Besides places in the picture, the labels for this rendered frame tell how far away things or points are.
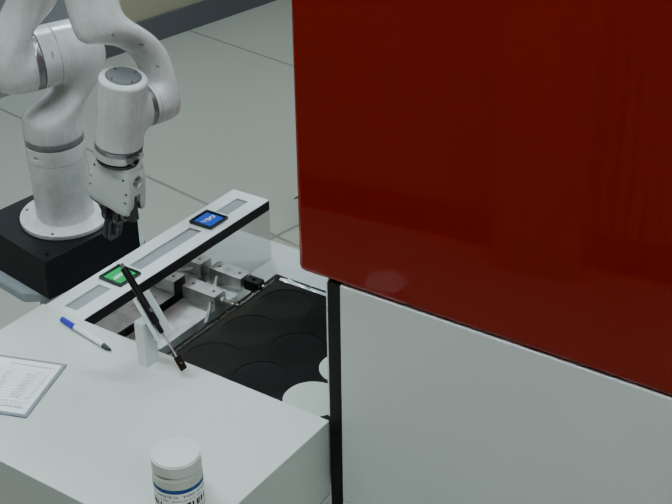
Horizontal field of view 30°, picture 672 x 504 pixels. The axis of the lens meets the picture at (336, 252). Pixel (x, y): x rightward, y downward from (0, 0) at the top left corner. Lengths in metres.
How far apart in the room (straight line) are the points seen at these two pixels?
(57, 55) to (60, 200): 0.31
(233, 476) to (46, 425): 0.32
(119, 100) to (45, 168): 0.49
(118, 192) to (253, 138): 2.99
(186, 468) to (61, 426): 0.32
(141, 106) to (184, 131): 3.15
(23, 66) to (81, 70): 0.12
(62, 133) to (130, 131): 0.40
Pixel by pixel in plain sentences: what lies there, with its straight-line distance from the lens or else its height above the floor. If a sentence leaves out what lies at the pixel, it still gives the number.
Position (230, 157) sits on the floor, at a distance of 5.04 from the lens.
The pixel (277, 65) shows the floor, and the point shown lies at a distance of 5.93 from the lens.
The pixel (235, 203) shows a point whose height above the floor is 0.96.
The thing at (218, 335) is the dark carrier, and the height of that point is 0.90.
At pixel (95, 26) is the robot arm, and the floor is 1.46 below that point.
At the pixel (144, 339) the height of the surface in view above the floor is 1.02.
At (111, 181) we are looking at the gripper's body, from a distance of 2.23.
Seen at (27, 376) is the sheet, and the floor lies 0.97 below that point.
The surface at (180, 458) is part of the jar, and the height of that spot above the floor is 1.06.
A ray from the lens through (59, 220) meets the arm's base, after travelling 2.63.
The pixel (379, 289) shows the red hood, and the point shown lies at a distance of 1.76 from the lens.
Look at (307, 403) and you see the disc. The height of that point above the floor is 0.90.
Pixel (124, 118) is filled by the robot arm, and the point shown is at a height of 1.31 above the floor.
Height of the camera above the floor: 2.16
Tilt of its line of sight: 30 degrees down
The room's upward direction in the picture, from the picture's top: 1 degrees counter-clockwise
